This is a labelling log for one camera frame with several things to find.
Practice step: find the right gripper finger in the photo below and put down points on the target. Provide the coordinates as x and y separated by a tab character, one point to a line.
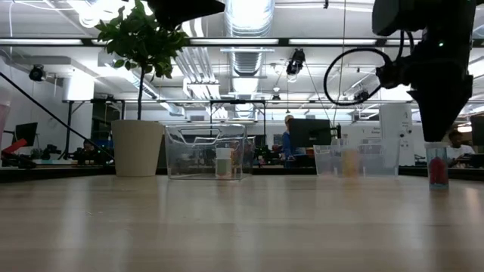
438	113

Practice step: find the yellow medicine bottle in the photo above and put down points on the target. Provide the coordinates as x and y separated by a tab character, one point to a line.
349	164

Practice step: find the green medicine bottle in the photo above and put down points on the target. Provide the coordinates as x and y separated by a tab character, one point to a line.
224	168

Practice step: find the black monitor on arm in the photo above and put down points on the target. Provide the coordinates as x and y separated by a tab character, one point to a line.
310	132

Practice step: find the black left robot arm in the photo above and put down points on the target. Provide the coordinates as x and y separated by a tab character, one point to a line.
181	11

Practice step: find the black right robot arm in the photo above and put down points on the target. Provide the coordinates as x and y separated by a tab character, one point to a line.
397	15

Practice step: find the frosted clear bin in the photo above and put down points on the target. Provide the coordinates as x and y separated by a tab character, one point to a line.
378	162

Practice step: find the person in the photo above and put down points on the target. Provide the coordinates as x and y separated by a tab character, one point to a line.
87	151
458	150
286	145

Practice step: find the black monitor at edge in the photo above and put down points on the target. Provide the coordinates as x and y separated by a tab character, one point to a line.
478	130

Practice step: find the overhead light bar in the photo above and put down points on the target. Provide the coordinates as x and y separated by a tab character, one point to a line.
234	41

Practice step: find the green leafy plant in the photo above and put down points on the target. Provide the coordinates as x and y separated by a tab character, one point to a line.
143	38

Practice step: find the beige plant pot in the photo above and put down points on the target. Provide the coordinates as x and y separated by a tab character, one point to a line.
137	151

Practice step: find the black ceiling spotlight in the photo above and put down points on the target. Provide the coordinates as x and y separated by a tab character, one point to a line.
37	73

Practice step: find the small tilted black monitor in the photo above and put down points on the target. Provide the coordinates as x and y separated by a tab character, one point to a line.
25	133

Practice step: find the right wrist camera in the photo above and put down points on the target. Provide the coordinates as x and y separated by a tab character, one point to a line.
393	75

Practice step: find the black overhead camera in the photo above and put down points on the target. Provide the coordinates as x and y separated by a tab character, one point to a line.
295	62

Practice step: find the black table rail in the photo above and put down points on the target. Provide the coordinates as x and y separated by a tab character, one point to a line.
56	173

